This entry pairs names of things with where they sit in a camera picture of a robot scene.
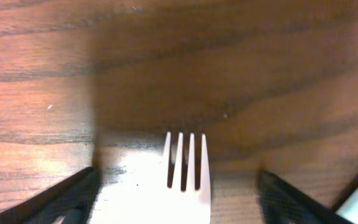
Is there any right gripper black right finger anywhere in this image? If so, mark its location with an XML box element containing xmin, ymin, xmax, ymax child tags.
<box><xmin>257</xmin><ymin>170</ymin><xmax>352</xmax><ymax>224</ymax></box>

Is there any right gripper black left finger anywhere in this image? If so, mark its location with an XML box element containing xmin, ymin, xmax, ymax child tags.
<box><xmin>0</xmin><ymin>167</ymin><xmax>100</xmax><ymax>224</ymax></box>

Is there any white plastic fork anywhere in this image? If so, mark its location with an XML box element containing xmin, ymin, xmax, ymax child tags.
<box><xmin>88</xmin><ymin>132</ymin><xmax>211</xmax><ymax>223</ymax></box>

